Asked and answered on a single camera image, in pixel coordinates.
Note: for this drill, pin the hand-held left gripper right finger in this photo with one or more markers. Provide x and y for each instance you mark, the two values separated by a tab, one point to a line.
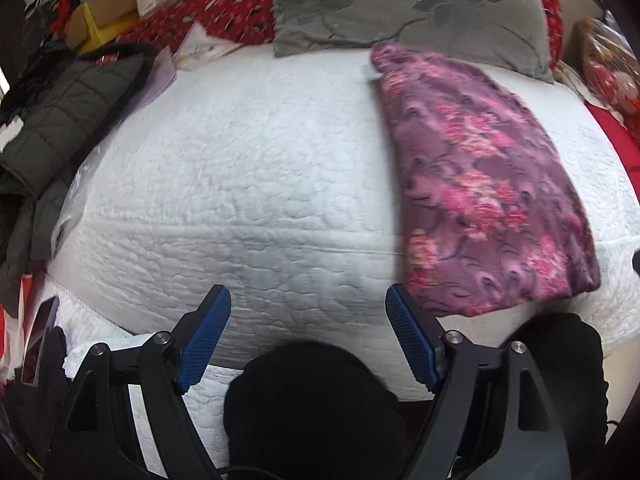
412	335

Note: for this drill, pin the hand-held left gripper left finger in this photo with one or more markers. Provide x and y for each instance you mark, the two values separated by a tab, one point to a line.
202	340

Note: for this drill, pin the purple floral pillowcase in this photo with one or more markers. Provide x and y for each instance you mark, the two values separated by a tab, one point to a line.
475	185

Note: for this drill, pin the person's left leg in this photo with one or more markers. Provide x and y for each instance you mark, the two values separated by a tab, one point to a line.
310	410

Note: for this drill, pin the person's leg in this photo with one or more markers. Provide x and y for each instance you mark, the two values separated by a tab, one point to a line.
570	360
310	410

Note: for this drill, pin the person's right leg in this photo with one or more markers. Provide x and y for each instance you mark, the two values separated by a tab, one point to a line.
570	360

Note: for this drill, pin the white quilted bed cover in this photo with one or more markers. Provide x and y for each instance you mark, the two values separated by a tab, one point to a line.
250	185

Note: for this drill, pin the clear plastic bag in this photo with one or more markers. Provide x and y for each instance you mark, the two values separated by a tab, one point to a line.
75	205

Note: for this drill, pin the dark green puffer jacket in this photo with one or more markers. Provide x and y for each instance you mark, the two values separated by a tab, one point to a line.
60	125

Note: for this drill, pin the lavender sheet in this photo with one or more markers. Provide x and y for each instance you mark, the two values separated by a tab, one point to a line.
162	70

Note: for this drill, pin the red cloth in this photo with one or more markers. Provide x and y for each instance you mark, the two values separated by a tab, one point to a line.
617	135

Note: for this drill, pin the grey floral pillow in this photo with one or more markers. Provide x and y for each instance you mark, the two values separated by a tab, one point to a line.
400	5

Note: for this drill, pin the blond doll in packaging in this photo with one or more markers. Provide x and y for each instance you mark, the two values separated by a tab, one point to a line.
607	65

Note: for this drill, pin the yellow cardboard box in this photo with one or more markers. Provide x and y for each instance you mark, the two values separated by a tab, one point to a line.
102	20

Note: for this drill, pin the red printed blanket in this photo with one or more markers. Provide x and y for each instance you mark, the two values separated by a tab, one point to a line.
230	5

